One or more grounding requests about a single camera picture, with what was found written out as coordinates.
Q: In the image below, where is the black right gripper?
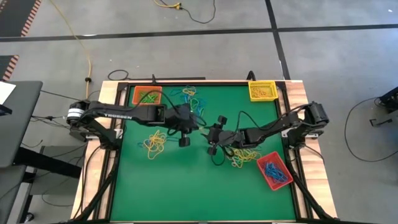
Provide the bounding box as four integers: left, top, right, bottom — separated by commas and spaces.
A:
201, 115, 248, 156

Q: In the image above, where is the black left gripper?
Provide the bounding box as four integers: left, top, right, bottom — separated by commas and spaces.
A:
164, 104, 208, 148

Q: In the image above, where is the thin blue rubber band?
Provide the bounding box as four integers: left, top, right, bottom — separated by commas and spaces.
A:
270, 163, 285, 175

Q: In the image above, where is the right pile of bands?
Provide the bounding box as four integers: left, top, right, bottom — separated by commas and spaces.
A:
238, 149, 261, 162

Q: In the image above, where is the yellow plastic basket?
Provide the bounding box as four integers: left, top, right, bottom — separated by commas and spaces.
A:
248, 80, 279, 103

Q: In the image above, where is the green table mat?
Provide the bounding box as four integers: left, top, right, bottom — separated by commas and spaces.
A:
110, 85, 296, 222

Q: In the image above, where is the orange plastic basket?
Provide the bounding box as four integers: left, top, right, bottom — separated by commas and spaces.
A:
132, 85, 163, 106

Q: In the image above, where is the red plastic basket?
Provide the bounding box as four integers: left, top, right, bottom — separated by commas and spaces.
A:
256, 151, 294, 191

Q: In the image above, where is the light wooden table board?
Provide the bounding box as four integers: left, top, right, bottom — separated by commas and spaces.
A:
70, 80, 125, 220
284, 80, 338, 218

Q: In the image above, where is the black desk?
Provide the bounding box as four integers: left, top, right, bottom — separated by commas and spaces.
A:
0, 80, 44, 169

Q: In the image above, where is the black floor equipment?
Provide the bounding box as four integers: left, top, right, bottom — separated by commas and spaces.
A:
374, 86, 398, 114

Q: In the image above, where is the white paper stack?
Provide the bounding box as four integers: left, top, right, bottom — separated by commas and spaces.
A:
0, 81, 17, 105

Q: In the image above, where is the grey desk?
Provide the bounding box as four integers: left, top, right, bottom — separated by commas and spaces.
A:
0, 164, 28, 224

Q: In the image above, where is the black striped floor mat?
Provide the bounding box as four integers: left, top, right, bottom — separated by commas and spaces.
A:
0, 0, 43, 37
0, 55, 20, 82

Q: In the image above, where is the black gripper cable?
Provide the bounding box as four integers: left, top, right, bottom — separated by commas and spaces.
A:
237, 110, 265, 131

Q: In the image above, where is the black aluminium table frame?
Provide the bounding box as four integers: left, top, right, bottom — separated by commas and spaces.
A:
70, 77, 340, 224

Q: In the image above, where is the black cable loop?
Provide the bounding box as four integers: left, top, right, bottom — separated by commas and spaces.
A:
107, 68, 130, 81

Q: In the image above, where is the black floor cable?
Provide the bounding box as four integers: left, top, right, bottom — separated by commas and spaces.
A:
178, 0, 217, 24
343, 96, 398, 163

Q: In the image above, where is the yellow extension cord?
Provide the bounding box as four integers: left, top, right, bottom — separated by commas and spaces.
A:
152, 0, 183, 9

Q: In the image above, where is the yellow hanging power cable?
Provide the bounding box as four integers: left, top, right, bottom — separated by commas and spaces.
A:
49, 0, 93, 83

